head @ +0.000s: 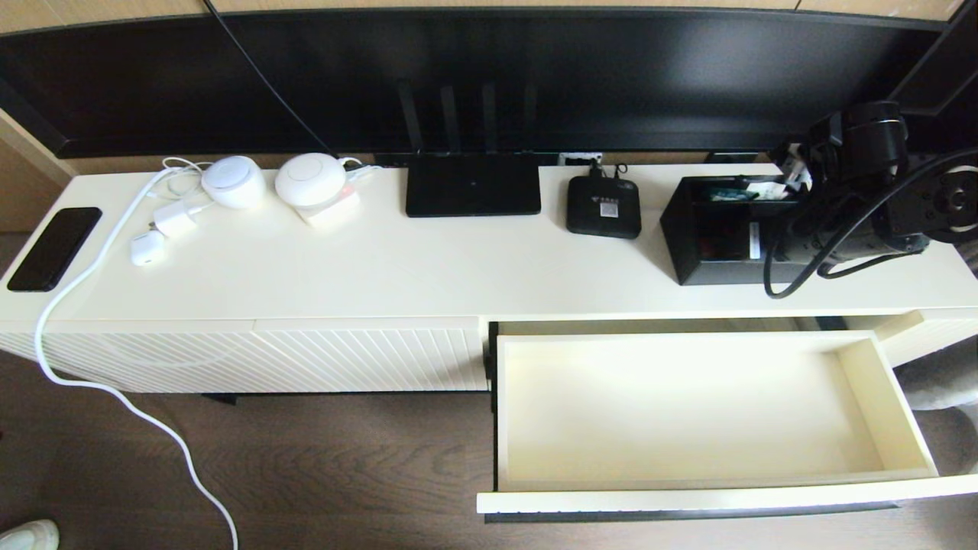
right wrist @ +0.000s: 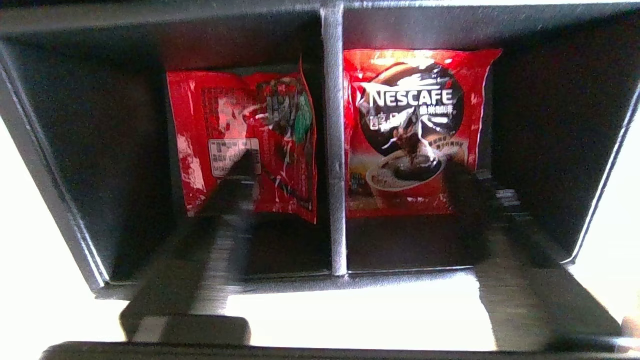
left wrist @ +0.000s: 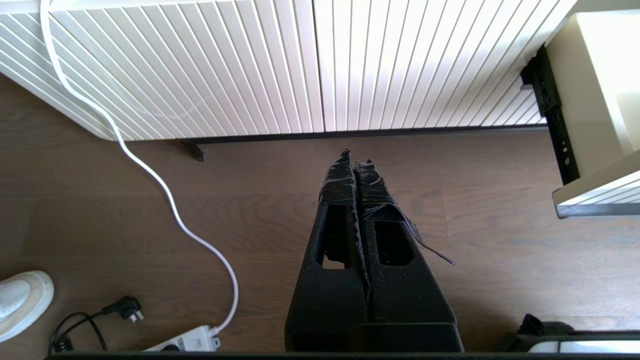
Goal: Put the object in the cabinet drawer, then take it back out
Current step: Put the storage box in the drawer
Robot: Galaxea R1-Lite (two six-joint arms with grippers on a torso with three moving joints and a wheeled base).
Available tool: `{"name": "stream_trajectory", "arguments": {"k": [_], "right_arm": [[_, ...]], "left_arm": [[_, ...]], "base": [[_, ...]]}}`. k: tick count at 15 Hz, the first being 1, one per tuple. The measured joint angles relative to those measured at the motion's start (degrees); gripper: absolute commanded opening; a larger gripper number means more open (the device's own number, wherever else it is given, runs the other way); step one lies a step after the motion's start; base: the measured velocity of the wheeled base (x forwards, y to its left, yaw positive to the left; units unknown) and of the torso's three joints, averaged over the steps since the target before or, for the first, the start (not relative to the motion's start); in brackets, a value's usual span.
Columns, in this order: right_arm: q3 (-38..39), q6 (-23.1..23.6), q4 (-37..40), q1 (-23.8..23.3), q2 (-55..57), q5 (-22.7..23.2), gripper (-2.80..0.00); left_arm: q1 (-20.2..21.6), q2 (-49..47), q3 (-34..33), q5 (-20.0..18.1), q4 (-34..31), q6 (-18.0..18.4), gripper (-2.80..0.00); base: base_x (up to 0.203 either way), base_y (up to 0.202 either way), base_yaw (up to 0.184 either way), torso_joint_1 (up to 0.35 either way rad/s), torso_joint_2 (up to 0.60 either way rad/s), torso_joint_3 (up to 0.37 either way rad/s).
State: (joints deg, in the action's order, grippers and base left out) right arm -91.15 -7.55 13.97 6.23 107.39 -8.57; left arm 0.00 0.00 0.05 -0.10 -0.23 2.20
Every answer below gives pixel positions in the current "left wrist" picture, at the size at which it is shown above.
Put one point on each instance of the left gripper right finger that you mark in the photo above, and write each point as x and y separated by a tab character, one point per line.
410	295

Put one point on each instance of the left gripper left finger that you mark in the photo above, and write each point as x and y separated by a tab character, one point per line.
325	300

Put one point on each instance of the cream drawer with ribbed front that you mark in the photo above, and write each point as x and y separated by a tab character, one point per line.
590	100

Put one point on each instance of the black white robot base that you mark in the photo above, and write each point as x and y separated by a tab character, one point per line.
545	327

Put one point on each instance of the cream tv cabinet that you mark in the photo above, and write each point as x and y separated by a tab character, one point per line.
250	65

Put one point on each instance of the white power strip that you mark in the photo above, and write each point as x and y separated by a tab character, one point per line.
192	340

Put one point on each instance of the white sneaker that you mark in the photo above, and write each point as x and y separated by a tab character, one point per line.
22	300

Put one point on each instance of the black drawer slide rail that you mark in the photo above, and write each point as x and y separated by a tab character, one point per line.
560	135

